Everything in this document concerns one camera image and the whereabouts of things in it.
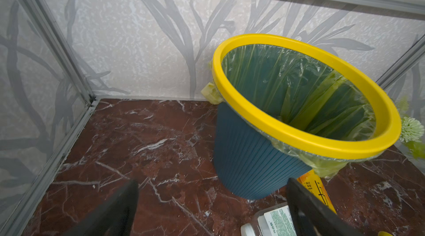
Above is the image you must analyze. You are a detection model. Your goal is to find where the upper white cap bottle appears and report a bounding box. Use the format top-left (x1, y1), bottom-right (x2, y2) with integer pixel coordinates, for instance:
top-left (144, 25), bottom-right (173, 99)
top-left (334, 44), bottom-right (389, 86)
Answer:
top-left (240, 202), bottom-right (296, 236)

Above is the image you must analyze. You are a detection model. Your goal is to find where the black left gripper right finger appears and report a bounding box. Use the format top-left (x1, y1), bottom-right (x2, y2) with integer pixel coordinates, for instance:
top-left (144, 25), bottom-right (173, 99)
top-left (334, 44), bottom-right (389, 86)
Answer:
top-left (286, 178), bottom-right (362, 236)

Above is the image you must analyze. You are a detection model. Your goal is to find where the teal ribbed trash bin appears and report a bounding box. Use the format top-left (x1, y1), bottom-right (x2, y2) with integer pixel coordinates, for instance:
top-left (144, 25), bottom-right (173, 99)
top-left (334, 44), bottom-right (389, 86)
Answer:
top-left (203, 34), bottom-right (402, 200)

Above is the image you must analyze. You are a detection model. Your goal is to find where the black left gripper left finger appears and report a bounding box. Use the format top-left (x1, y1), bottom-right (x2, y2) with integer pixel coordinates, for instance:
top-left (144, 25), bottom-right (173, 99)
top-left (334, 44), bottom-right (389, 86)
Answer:
top-left (64, 180), bottom-right (139, 236)

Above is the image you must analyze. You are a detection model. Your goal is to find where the green plastic bin liner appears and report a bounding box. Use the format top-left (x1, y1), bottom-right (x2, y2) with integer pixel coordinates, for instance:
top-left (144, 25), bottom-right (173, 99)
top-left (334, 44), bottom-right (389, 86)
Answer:
top-left (201, 44), bottom-right (377, 179)

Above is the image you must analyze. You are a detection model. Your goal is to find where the yellow orange drink bottle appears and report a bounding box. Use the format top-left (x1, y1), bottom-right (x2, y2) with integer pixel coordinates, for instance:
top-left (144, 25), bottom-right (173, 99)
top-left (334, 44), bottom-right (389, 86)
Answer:
top-left (297, 170), bottom-right (336, 213)

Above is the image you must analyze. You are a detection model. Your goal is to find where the green artificial plant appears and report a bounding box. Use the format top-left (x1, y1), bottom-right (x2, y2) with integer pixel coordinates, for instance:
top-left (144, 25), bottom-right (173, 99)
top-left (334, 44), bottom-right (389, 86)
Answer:
top-left (396, 96), bottom-right (425, 159)

